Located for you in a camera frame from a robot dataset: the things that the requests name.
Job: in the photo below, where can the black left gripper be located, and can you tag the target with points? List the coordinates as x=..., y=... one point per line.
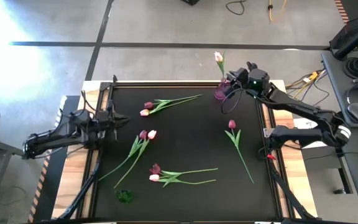
x=113, y=119

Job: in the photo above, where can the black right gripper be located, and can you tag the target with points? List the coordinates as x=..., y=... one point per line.
x=251, y=66

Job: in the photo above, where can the purple glass vase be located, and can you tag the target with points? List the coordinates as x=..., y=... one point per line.
x=219, y=93

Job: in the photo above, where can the light pink artificial tulip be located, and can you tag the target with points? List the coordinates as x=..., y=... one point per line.
x=152, y=134
x=144, y=112
x=154, y=178
x=218, y=57

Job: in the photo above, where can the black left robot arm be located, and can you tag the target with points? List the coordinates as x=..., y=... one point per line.
x=54, y=140

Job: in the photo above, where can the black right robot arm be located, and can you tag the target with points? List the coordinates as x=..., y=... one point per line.
x=300, y=108

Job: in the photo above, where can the black table mat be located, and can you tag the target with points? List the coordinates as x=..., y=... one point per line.
x=191, y=140

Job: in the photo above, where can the dark red tulip upper left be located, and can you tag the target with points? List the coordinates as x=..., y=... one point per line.
x=124, y=197

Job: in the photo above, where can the white paper box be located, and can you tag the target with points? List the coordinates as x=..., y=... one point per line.
x=303, y=123

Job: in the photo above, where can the black floor box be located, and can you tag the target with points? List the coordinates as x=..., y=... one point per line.
x=190, y=2

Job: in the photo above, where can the black hazard-striped floor board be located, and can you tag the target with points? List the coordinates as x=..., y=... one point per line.
x=50, y=186

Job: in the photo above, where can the black case red label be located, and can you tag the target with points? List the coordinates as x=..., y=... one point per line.
x=342, y=35

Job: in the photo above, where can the grey side table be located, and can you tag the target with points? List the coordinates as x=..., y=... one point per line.
x=5, y=147

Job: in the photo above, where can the black monitor pole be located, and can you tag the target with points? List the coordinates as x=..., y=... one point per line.
x=353, y=43

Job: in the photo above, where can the black desk leg bar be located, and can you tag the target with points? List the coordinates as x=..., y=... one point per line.
x=345, y=174

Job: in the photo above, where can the small black floor object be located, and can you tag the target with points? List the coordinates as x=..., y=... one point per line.
x=340, y=191

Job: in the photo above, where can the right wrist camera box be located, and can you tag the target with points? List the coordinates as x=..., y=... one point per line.
x=241, y=75

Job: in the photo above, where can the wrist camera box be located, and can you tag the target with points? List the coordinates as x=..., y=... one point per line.
x=241, y=75
x=103, y=117

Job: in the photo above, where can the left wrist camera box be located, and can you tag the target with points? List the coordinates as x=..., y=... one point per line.
x=103, y=117

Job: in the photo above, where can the black aluminium table frame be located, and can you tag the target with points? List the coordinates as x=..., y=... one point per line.
x=182, y=84

